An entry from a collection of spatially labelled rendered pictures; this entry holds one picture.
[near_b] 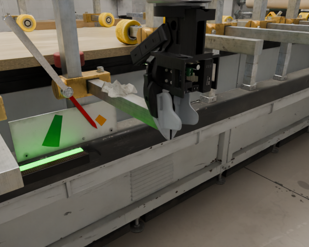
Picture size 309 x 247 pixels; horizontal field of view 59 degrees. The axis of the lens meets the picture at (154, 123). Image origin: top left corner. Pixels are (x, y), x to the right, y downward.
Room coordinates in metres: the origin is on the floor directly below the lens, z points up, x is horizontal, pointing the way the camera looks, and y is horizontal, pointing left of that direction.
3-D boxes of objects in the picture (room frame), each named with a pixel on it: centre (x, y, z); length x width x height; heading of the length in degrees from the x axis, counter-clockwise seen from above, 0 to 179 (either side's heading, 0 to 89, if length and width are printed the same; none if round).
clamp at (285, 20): (1.27, -0.61, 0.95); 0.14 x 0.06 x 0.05; 128
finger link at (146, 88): (0.41, -0.01, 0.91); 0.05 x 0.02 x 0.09; 128
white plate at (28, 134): (0.60, 0.21, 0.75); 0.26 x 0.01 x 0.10; 128
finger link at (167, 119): (0.40, -0.02, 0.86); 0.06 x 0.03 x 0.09; 38
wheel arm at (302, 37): (0.93, -0.26, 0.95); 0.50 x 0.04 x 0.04; 38
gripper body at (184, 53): (0.40, -0.04, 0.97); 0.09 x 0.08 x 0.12; 38
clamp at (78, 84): (0.66, 0.18, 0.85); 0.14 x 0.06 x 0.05; 128
